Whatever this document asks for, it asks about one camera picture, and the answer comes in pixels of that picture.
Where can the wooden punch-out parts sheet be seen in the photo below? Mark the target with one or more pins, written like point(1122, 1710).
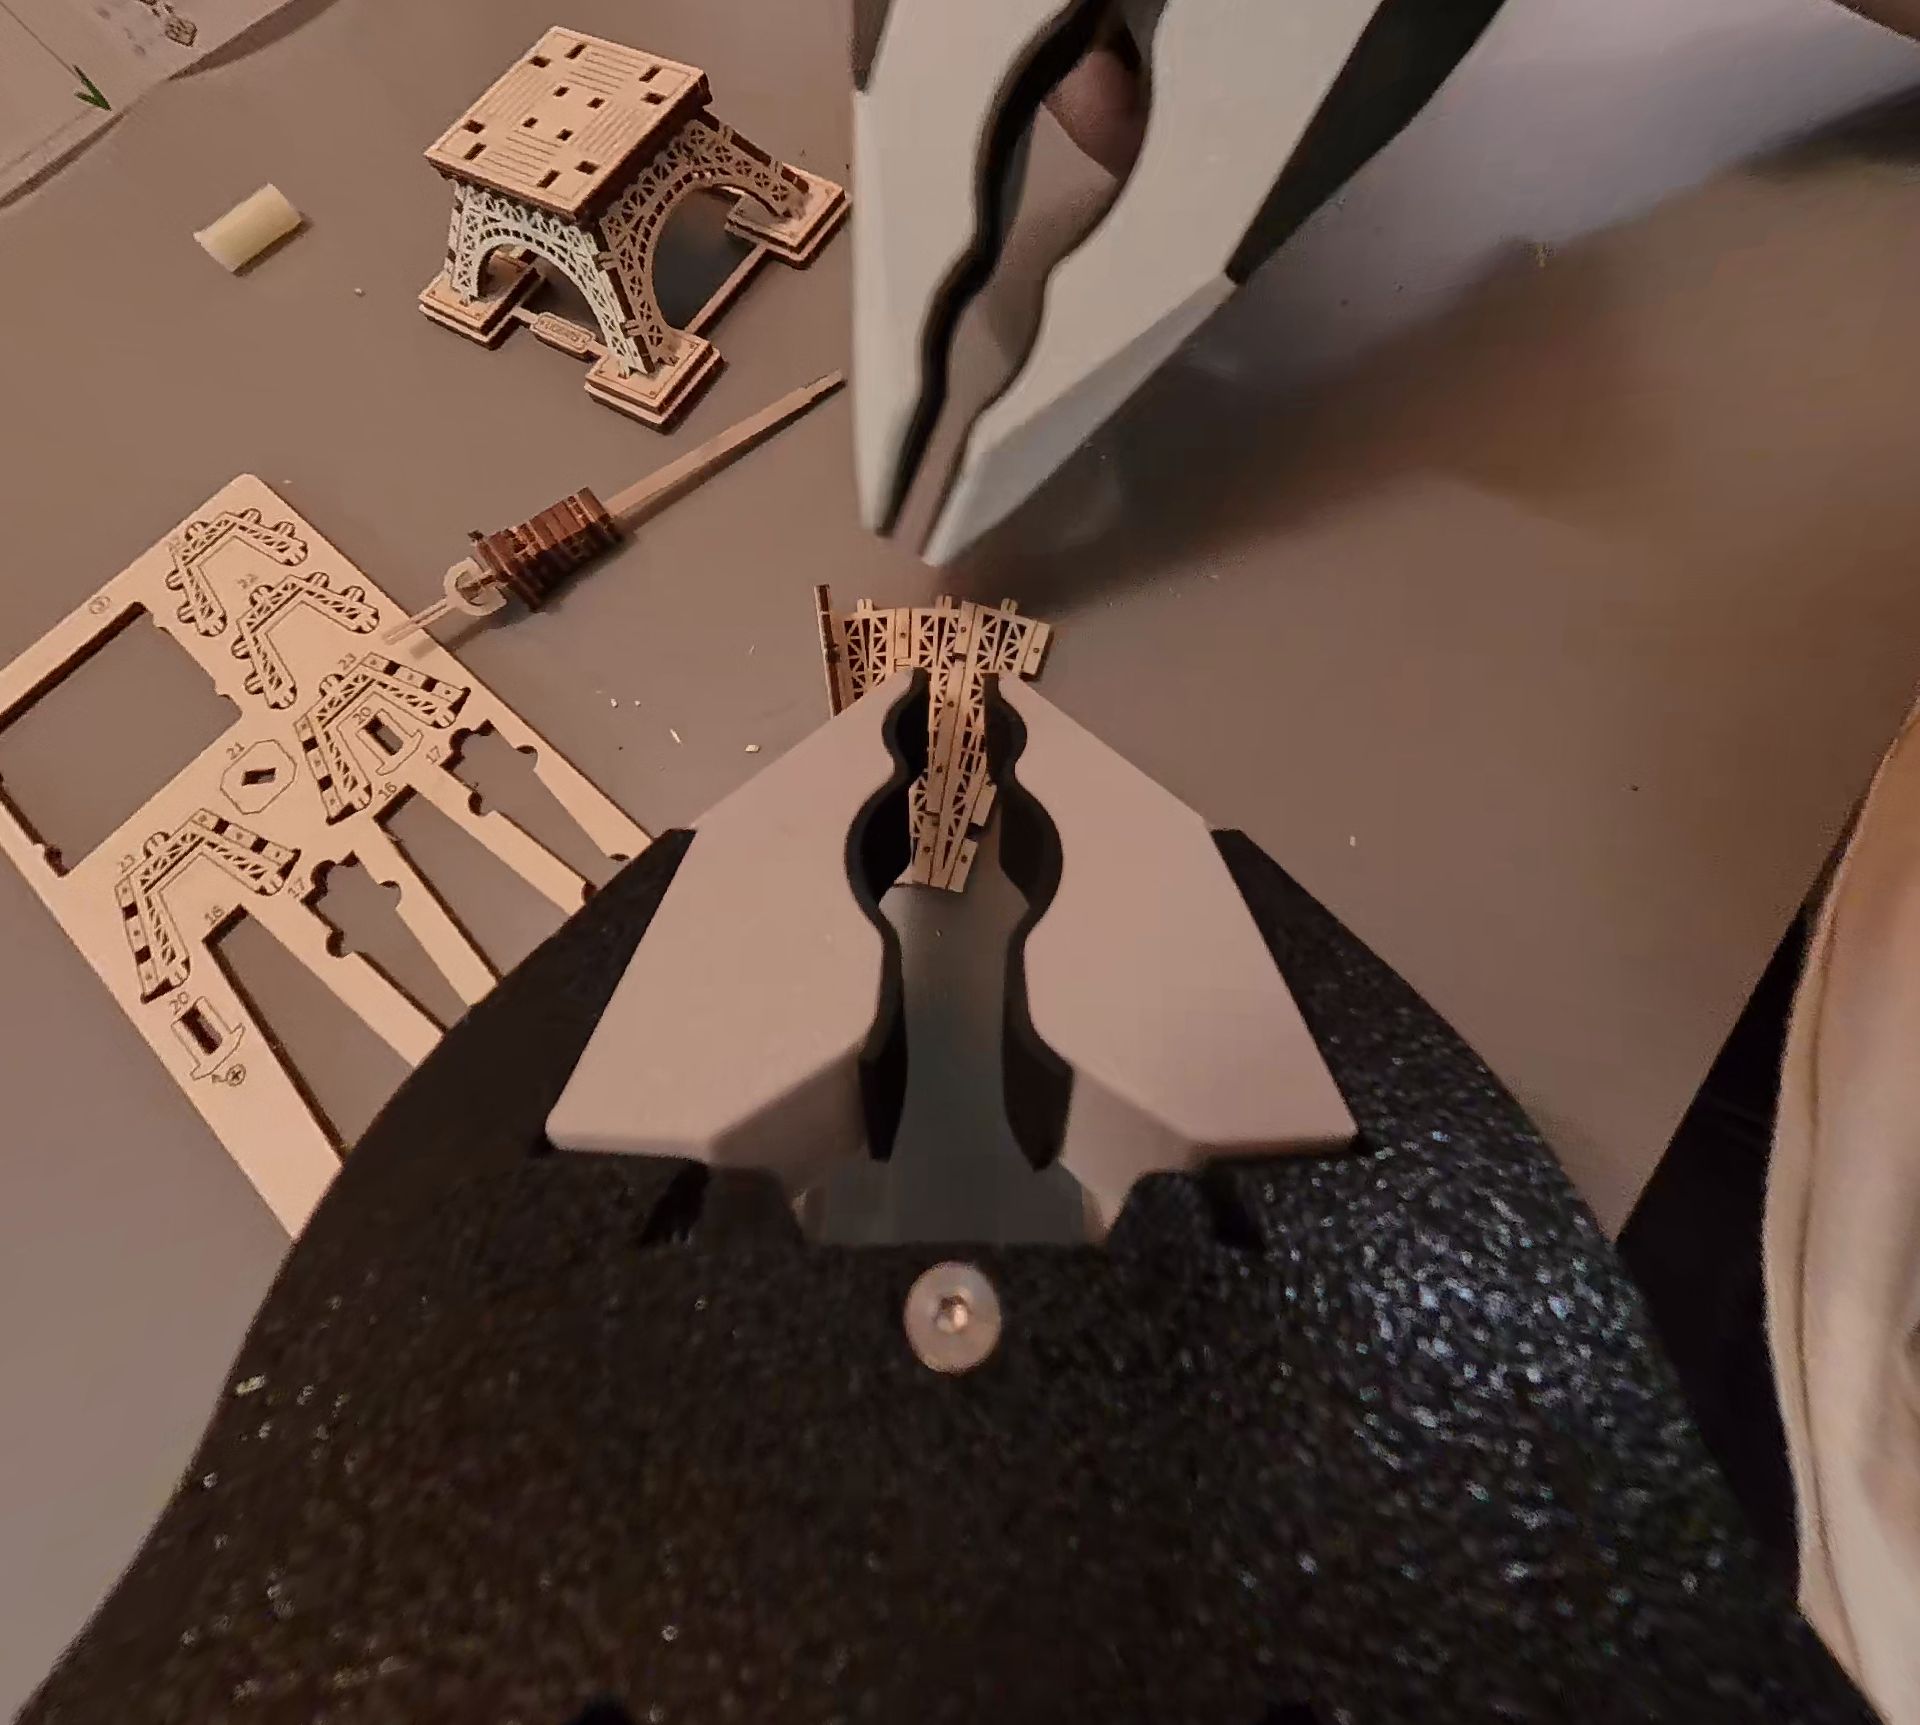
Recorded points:
point(270, 1124)

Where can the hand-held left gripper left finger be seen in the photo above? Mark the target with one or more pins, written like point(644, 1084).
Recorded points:
point(720, 991)

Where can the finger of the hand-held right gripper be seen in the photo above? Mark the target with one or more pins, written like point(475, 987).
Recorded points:
point(1261, 105)
point(945, 31)

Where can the grey desk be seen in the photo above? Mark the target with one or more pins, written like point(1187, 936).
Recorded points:
point(1425, 481)

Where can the paper instruction sheet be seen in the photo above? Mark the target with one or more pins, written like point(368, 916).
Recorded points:
point(90, 31)

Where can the narrow wooden lattice panel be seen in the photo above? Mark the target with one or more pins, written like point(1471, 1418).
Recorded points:
point(952, 781)

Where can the wooden lattice tower section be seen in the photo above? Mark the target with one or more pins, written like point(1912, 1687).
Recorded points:
point(870, 644)

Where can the small cream wax block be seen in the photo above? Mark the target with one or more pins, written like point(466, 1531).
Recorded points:
point(248, 229)

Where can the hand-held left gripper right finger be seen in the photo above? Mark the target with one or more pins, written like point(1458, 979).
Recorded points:
point(1184, 991)

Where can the wooden tower base model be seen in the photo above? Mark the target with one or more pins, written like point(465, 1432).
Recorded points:
point(570, 105)

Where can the cream printed shirt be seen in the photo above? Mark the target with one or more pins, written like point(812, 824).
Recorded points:
point(1861, 1155)

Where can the wooden tower spire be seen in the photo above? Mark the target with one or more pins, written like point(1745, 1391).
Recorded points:
point(555, 540)

